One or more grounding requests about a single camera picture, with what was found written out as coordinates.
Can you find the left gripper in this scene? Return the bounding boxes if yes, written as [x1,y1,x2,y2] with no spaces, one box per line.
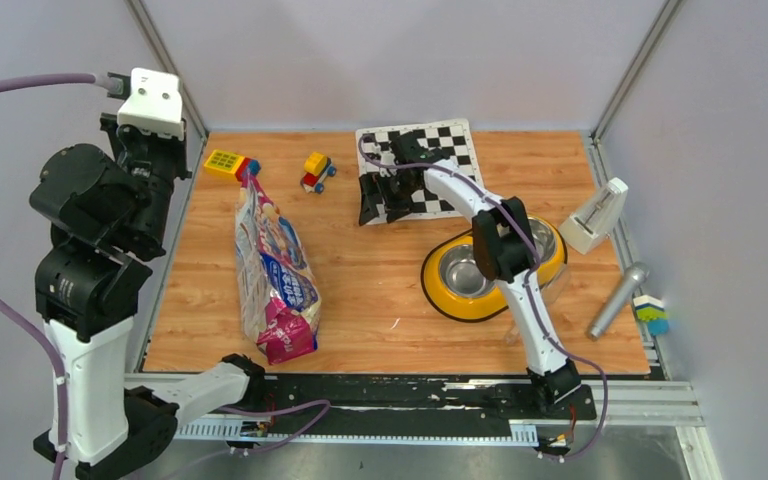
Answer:
[106,97,197,245]

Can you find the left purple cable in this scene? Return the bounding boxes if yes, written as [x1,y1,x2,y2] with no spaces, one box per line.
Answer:
[0,72,124,480]

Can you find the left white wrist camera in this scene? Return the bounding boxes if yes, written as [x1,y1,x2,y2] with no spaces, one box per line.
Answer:
[116,68,186,140]

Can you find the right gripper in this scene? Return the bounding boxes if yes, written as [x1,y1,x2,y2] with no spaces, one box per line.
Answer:
[362,173,421,227]

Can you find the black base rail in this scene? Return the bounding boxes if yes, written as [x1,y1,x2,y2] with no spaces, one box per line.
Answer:
[142,370,667,448]

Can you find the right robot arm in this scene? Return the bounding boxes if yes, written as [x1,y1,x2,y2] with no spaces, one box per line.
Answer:
[357,134,582,418]

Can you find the toy block car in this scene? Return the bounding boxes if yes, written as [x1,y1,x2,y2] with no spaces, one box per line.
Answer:
[300,152,337,194]

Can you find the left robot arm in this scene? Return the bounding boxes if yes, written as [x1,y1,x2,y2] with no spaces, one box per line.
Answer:
[29,114,267,479]

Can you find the clear plastic scoop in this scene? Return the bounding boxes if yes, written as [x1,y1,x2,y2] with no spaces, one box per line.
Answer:
[504,264,571,345]

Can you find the black white chessboard mat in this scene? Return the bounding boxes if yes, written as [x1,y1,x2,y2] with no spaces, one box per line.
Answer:
[355,118,484,221]

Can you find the yellow double pet bowl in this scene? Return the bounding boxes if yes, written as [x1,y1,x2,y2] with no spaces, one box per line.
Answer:
[421,216,569,323]

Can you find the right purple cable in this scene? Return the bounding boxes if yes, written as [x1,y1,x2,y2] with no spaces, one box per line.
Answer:
[356,135,611,463]

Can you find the purple cable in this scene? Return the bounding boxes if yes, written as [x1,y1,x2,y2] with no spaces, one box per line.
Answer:
[0,72,124,480]
[356,135,611,463]

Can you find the pink pet food bag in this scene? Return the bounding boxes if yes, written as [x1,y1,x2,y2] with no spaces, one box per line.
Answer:
[234,175,322,365]

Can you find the green blue block toy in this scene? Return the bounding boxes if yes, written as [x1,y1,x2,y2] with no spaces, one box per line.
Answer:
[632,295,669,336]

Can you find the silver microphone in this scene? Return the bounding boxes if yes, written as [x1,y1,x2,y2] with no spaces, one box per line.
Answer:
[586,261,650,341]

